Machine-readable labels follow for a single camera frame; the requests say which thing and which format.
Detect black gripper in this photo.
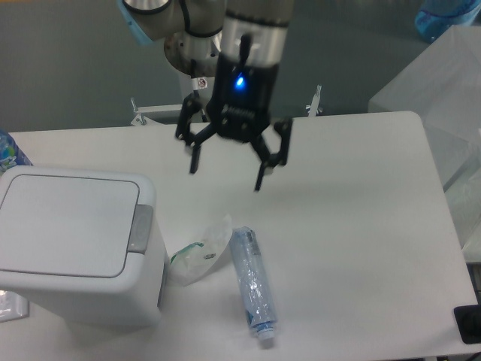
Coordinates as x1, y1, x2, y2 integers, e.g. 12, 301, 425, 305
175, 53, 293, 191

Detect white push-top trash can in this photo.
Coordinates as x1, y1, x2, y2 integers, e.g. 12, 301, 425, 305
1, 165, 168, 326

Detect blue labelled bottle left edge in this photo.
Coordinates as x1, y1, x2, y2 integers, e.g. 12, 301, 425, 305
0, 130, 33, 175

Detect metal table clamp bolt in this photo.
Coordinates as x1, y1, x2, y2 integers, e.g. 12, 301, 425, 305
305, 84, 323, 117

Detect crushed clear plastic bottle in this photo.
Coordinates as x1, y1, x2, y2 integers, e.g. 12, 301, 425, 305
228, 226, 278, 349

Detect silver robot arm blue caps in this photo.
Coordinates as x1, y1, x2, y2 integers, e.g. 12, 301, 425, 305
117, 1, 294, 190

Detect crumpled clear plastic wrapper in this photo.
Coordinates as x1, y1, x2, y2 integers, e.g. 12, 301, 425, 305
168, 214, 232, 287

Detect blue water jug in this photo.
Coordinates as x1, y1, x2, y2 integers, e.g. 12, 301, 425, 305
414, 0, 480, 44

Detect black device table corner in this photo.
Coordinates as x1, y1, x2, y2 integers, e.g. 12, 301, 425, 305
454, 305, 480, 344

